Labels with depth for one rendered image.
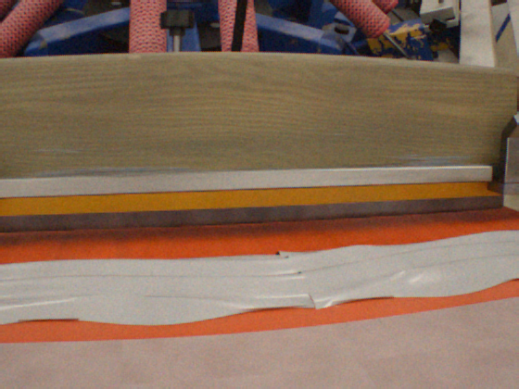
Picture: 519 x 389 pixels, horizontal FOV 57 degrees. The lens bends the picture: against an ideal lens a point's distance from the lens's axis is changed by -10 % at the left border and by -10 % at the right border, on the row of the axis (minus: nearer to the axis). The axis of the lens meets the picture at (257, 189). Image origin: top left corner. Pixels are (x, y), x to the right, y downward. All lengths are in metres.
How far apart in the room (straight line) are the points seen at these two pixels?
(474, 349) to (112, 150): 0.20
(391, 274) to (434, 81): 0.14
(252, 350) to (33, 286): 0.10
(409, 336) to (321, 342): 0.03
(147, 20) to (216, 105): 0.43
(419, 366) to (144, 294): 0.11
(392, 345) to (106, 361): 0.10
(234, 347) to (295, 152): 0.15
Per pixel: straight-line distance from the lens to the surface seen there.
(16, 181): 0.29
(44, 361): 0.18
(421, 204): 0.35
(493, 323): 0.21
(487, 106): 0.36
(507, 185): 0.36
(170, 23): 0.57
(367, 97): 0.31
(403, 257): 0.26
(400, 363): 0.18
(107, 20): 1.01
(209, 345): 0.18
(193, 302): 0.21
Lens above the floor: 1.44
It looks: 42 degrees down
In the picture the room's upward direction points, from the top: 9 degrees clockwise
